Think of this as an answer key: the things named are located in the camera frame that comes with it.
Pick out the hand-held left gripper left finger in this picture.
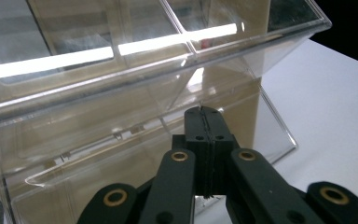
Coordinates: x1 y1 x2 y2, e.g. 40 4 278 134
172 105 213 199

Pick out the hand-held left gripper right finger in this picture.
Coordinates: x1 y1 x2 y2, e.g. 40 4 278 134
202 106 241 198

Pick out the clear acrylic compartment organizer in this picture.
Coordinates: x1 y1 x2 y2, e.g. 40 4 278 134
0 0 333 224

